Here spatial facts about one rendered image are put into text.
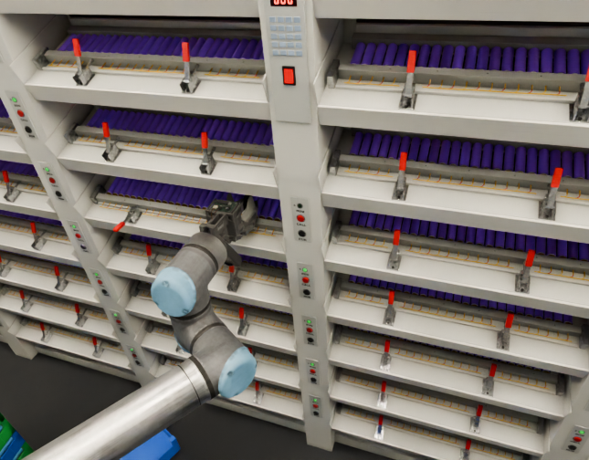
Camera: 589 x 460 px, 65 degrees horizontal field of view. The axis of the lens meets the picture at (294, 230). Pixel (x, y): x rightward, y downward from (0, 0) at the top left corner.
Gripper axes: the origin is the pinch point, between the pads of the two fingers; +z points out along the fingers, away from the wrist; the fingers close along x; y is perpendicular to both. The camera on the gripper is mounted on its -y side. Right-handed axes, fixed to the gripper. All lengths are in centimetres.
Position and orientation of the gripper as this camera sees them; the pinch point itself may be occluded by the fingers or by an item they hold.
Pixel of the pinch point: (247, 205)
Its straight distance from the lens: 117.9
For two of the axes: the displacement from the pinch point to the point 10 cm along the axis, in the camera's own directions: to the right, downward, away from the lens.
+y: -0.6, -8.0, -5.9
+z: 3.3, -5.8, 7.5
